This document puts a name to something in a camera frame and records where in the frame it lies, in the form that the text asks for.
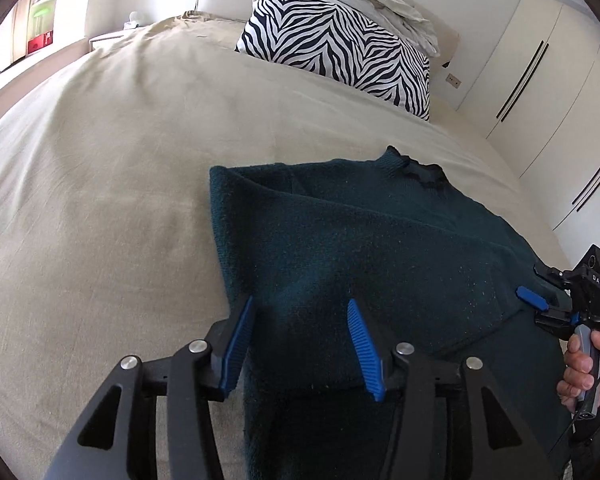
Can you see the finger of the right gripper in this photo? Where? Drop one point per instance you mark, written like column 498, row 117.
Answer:
column 555, row 277
column 547, row 315

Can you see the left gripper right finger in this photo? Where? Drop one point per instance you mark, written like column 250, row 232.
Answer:
column 371, row 348

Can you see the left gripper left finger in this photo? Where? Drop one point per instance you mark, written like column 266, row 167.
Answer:
column 229, row 340

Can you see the dark teal knit sweater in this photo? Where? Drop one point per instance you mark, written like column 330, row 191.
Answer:
column 380, row 319

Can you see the person's right hand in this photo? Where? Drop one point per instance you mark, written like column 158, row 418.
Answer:
column 577, row 377

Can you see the beige bed sheet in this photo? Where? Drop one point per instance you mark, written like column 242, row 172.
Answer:
column 146, row 186

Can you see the white built-in wardrobe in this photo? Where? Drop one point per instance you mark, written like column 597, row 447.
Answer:
column 537, row 102

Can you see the zebra print pillow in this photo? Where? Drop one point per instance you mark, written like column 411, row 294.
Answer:
column 336, row 41

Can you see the white bedside table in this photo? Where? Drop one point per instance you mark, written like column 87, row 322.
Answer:
column 104, row 41

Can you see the red box on shelf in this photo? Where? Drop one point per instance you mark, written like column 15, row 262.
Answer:
column 38, row 42

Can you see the wall power socket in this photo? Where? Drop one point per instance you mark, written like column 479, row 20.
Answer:
column 453, row 81

